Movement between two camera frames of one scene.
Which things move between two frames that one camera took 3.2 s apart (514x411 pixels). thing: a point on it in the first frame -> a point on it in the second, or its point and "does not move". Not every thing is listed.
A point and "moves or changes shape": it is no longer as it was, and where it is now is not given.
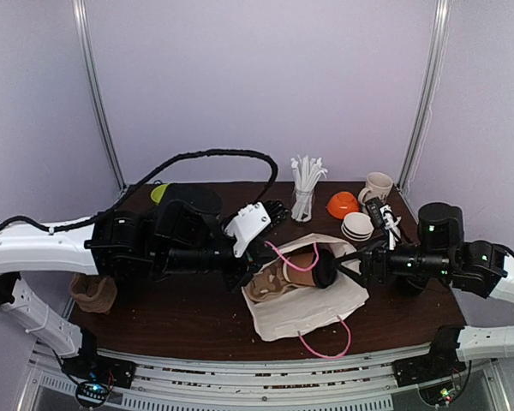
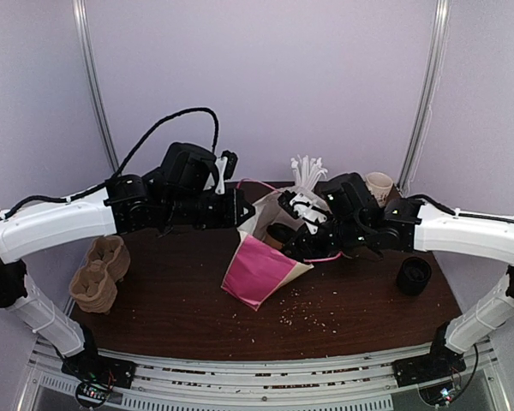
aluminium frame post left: (80, 9) does not move
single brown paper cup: (297, 269) -> (277, 235)
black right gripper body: (367, 264) -> (300, 241)
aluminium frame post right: (439, 52) does not move
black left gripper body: (182, 260) -> (188, 208)
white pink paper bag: (307, 308) moves or changes shape
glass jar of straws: (306, 172) does not move
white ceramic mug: (379, 186) does not move
